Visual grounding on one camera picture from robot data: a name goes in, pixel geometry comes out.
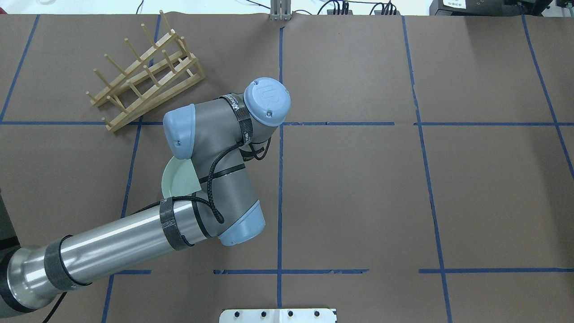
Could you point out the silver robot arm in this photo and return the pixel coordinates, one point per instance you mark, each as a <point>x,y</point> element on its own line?
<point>206,193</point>

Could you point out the pale green plate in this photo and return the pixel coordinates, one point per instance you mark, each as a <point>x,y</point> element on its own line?
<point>179,178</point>

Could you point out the wooden plate rack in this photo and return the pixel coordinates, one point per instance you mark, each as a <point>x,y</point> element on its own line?
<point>157,75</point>

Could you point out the white pedestal column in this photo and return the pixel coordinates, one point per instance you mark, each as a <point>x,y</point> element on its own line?
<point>288,315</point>

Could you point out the black box device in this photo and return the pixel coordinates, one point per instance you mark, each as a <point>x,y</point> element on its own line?
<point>488,8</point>

